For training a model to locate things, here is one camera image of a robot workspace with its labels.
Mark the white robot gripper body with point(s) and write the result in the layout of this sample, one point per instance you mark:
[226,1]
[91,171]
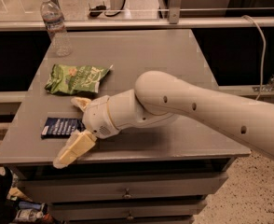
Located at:
[97,117]

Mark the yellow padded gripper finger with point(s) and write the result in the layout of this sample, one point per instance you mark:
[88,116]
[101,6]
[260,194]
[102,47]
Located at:
[81,103]
[78,144]

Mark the blue rxbar wrapper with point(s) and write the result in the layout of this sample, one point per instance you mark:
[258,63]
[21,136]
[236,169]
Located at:
[61,127]

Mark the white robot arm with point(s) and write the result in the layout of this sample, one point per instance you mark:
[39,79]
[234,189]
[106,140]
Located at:
[158,98]

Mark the green chip bag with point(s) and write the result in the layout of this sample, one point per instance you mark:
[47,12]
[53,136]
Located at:
[72,79]

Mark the upper dresser drawer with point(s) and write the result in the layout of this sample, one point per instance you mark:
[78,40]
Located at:
[122,187]

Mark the dresser drawer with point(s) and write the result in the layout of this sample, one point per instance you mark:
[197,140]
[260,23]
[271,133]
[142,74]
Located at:
[127,209]
[122,187]

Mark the grey wooden dresser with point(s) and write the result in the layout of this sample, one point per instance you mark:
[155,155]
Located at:
[182,147]

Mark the lower dresser drawer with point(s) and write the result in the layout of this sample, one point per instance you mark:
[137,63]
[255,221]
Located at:
[127,209]

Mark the clutter on floor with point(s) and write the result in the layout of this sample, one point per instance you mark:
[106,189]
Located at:
[28,212]

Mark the clear plastic water bottle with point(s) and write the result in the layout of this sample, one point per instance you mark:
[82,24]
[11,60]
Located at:
[54,21]

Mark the grey metal railing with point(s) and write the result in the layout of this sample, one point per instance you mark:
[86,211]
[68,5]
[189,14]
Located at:
[128,14]

